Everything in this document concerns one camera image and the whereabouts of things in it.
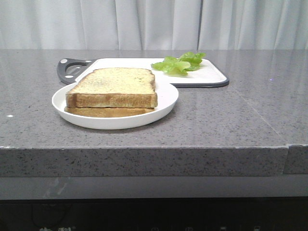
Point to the white curtain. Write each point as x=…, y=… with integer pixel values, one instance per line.
x=154, y=24

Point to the white round plate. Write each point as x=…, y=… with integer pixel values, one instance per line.
x=167, y=96

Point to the white cutting board grey handle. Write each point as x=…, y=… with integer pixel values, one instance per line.
x=207, y=76

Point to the green lettuce leaf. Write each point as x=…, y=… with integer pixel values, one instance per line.
x=187, y=62

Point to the toasted bread slice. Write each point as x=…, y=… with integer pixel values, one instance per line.
x=108, y=111
x=114, y=87

